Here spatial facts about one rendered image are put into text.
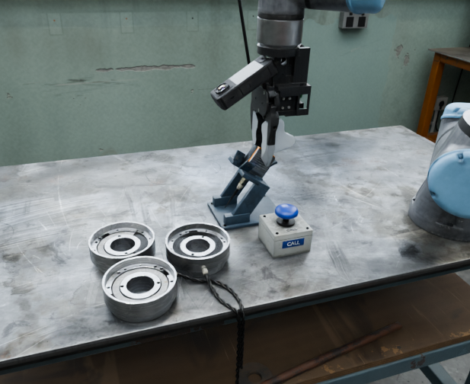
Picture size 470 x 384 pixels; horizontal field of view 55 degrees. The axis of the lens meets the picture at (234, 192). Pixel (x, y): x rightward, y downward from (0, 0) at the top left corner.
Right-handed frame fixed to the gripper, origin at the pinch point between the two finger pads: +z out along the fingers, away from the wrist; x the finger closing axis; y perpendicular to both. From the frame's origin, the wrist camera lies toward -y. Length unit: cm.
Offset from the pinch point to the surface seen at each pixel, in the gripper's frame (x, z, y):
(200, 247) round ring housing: -10.2, 10.6, -14.4
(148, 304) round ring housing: -24.1, 8.1, -25.5
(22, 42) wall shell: 149, 5, -50
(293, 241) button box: -15.4, 8.9, 0.3
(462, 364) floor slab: 6, 92, 84
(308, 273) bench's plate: -20.5, 11.8, 0.7
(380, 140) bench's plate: 25, 12, 47
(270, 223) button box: -11.4, 7.3, -2.4
